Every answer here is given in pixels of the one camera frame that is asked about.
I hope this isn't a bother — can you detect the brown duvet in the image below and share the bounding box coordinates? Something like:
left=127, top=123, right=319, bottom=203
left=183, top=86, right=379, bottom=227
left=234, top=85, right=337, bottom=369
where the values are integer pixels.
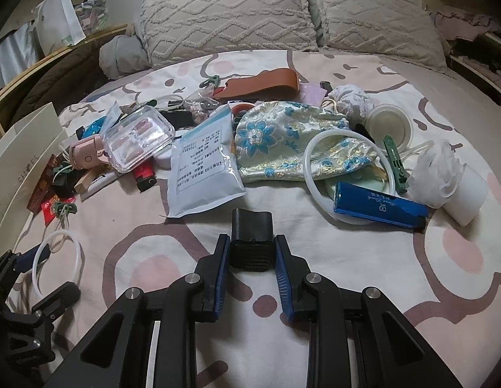
left=10, top=40, right=114, bottom=118

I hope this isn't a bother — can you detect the white round container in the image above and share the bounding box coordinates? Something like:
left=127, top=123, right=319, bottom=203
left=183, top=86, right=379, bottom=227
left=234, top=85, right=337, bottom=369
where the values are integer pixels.
left=154, top=149, right=176, bottom=170

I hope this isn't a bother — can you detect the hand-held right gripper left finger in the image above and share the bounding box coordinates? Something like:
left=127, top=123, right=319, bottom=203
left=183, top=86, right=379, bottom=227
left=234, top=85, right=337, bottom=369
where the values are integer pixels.
left=44, top=233, right=232, bottom=388

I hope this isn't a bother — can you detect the red lighter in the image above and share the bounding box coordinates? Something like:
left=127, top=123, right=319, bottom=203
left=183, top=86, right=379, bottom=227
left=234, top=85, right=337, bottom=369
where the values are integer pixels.
left=133, top=162, right=157, bottom=192

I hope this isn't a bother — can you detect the blue packet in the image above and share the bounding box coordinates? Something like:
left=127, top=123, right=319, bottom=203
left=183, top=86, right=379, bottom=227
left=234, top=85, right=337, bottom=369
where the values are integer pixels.
left=81, top=115, right=108, bottom=138

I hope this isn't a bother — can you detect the clear nail case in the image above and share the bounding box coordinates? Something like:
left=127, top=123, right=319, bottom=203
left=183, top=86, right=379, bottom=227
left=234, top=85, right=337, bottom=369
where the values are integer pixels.
left=101, top=106, right=175, bottom=174

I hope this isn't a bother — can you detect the grey cushion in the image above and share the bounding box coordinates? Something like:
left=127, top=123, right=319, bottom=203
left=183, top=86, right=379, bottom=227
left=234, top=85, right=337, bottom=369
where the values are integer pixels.
left=99, top=34, right=152, bottom=81

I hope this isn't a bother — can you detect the clear mask packet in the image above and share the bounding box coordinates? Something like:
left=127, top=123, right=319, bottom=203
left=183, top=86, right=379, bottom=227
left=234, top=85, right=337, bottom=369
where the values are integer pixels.
left=101, top=99, right=132, bottom=130

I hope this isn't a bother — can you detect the white cylinder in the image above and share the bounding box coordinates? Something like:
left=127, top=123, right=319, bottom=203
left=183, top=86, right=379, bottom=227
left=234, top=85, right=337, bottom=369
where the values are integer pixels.
left=442, top=166, right=489, bottom=227

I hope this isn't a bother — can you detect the black cube adapter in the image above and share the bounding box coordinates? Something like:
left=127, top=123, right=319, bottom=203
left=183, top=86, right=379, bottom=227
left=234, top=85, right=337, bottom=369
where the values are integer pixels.
left=229, top=208, right=275, bottom=271

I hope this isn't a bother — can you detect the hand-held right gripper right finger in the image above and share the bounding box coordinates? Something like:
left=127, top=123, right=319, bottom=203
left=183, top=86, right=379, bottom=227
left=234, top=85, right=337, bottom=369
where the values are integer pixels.
left=273, top=234, right=463, bottom=388

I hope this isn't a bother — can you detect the white labelled packet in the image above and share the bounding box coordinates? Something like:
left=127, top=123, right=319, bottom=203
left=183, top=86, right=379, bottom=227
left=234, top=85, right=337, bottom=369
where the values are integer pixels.
left=165, top=103, right=247, bottom=219

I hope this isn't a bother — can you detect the pale grey curtain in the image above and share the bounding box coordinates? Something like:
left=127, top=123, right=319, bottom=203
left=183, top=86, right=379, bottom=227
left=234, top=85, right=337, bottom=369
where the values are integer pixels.
left=0, top=20, right=45, bottom=83

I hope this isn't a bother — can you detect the dark clothes pile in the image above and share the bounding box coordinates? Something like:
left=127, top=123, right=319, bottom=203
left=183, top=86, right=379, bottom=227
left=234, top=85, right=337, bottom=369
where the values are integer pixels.
left=448, top=32, right=501, bottom=90

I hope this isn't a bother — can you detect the blue rectangular box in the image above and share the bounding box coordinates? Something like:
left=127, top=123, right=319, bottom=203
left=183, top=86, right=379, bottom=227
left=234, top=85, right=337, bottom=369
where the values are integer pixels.
left=333, top=182, right=431, bottom=233

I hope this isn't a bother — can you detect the white cardboard box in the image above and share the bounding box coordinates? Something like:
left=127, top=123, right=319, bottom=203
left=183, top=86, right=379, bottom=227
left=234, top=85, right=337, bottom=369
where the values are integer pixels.
left=0, top=102, right=59, bottom=247

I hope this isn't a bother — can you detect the pink clothes pile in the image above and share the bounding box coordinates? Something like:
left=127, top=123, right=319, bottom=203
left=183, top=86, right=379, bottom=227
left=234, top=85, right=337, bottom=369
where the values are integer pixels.
left=430, top=4, right=501, bottom=41

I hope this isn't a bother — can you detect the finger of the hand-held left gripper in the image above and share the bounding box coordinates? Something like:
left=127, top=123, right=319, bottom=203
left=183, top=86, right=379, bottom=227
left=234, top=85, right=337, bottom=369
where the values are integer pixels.
left=0, top=246, right=43, bottom=294
left=30, top=281, right=81, bottom=326

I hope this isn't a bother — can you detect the brown leather case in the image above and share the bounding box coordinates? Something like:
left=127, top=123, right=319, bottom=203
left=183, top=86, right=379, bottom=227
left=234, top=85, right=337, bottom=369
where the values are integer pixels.
left=212, top=68, right=300, bottom=102

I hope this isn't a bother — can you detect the red foil packet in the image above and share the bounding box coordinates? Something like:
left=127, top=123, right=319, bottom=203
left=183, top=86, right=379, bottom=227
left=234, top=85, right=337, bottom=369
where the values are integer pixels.
left=40, top=196, right=75, bottom=225

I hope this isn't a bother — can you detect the small wooden block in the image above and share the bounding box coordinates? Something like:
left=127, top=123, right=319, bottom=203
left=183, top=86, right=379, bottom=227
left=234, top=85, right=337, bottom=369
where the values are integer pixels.
left=75, top=167, right=101, bottom=195

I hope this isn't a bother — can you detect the wooden bedside shelf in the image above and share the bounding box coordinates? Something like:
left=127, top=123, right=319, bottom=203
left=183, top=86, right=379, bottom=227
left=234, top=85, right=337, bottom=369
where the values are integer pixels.
left=0, top=24, right=130, bottom=138

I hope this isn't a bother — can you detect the beige tufted pillow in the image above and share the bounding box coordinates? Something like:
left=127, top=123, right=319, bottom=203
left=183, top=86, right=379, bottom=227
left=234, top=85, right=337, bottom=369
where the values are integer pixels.
left=135, top=0, right=320, bottom=69
left=315, top=0, right=449, bottom=69

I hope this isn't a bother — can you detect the clear bead packet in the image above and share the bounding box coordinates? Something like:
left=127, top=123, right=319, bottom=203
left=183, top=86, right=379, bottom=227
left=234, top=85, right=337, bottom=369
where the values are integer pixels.
left=182, top=97, right=219, bottom=128

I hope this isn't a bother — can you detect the thin white ring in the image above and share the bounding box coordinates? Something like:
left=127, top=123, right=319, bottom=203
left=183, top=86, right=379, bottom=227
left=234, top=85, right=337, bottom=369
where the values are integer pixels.
left=303, top=130, right=399, bottom=229
left=32, top=230, right=85, bottom=297

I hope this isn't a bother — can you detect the small black pouch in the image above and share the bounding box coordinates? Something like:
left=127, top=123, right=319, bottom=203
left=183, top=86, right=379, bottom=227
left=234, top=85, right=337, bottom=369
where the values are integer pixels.
left=54, top=172, right=83, bottom=197

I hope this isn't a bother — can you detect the clear bin of cards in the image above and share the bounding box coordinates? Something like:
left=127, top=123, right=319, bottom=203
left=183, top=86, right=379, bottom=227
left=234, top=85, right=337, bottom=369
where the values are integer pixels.
left=75, top=0, right=110, bottom=33

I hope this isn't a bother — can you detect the pink small case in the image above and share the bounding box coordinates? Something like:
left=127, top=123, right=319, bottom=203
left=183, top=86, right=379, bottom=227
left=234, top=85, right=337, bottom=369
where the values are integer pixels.
left=69, top=136, right=110, bottom=169

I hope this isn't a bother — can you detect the small black box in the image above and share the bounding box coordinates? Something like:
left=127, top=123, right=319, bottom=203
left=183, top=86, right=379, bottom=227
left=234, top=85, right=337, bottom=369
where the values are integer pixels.
left=159, top=109, right=195, bottom=130

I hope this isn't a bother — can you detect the white pen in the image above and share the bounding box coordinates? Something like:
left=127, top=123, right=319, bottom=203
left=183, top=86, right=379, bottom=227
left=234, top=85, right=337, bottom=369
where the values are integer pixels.
left=91, top=170, right=122, bottom=190

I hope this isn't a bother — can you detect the white tote bag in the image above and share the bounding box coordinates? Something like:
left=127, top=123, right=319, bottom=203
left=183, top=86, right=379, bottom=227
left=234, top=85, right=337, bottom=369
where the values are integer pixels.
left=32, top=0, right=86, bottom=47

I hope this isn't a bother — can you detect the crumpled clear plastic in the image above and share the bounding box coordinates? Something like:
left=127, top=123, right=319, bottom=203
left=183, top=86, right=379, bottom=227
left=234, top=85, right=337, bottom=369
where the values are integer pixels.
left=408, top=139, right=465, bottom=209

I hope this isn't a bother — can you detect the pink packet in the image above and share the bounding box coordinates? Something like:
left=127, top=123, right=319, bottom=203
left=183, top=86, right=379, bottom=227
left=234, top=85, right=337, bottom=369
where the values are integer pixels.
left=301, top=85, right=326, bottom=108

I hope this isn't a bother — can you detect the white lace scrunchie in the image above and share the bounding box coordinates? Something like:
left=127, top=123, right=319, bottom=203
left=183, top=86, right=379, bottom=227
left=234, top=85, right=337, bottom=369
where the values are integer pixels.
left=325, top=84, right=376, bottom=116

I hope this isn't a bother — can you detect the red box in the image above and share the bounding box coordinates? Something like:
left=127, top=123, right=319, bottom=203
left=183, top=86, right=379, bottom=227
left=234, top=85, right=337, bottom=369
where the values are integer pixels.
left=26, top=154, right=61, bottom=215

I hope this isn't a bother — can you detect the translucent white cup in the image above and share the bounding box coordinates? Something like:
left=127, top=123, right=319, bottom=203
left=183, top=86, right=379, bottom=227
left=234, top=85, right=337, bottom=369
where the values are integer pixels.
left=364, top=103, right=415, bottom=146

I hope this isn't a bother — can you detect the floral fabric pouch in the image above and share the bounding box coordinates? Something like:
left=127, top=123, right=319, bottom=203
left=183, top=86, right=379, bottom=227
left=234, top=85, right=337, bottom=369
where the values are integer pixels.
left=234, top=101, right=378, bottom=182

